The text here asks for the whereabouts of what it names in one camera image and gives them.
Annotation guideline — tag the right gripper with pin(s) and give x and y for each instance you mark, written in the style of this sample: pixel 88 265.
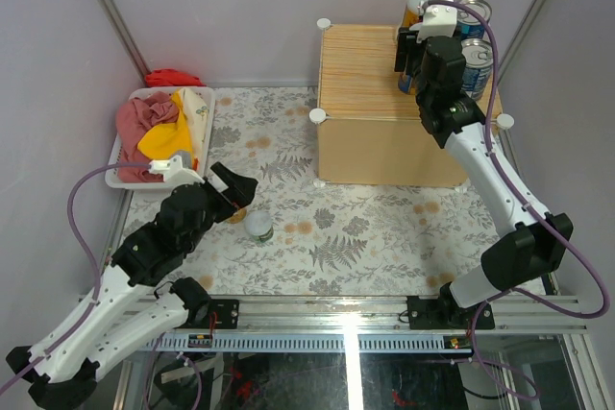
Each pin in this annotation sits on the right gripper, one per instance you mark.
pixel 407 50

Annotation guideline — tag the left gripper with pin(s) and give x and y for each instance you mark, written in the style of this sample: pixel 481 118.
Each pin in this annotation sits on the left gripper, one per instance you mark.
pixel 241 192

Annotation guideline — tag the orange can clear lid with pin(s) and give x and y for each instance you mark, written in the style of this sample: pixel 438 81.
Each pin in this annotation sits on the orange can clear lid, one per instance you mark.
pixel 237 217

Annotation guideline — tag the green can clear lid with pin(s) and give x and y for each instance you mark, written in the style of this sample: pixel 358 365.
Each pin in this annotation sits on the green can clear lid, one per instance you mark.
pixel 259 225

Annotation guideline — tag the light blue Progresso soup can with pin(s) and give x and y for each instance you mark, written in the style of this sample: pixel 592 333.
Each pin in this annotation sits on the light blue Progresso soup can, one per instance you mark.
pixel 468 26

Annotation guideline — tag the dark blue soup can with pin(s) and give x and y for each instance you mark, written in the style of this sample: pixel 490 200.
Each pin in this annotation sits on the dark blue soup can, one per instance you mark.
pixel 478 54

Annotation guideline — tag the blue mixed bean can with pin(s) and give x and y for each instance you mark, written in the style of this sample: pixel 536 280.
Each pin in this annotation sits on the blue mixed bean can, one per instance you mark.
pixel 407 82

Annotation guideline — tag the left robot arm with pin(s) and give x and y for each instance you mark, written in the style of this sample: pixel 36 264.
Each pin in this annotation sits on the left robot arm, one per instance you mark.
pixel 64 368

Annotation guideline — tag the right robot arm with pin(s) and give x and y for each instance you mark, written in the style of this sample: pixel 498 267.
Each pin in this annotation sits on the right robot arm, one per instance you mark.
pixel 530 243

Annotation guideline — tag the wooden box counter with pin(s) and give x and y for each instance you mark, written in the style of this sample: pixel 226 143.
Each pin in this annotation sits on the wooden box counter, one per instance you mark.
pixel 368 130

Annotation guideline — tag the cream patterned cloth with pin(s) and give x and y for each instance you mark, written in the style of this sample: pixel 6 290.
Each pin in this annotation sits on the cream patterned cloth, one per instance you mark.
pixel 196 112

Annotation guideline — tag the yellow cloth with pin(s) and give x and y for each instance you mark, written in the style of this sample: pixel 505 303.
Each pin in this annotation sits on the yellow cloth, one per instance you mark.
pixel 164 140

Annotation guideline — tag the pink cloth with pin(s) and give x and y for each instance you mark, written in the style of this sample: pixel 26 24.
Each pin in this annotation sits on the pink cloth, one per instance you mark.
pixel 137 117

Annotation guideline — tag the red cloth behind basket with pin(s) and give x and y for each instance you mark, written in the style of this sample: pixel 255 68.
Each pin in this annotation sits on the red cloth behind basket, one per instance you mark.
pixel 171 77

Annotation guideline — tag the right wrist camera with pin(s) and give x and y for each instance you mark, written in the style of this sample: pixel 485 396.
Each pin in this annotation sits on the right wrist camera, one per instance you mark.
pixel 438 20

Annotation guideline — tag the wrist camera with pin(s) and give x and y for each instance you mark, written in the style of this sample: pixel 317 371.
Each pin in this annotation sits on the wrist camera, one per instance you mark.
pixel 438 20
pixel 175 171

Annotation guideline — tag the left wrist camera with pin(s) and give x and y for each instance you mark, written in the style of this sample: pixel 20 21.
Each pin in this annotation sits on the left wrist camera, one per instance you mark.
pixel 175 171

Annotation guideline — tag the aluminium rail frame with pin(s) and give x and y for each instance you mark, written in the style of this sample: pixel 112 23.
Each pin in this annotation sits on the aluminium rail frame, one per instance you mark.
pixel 329 324

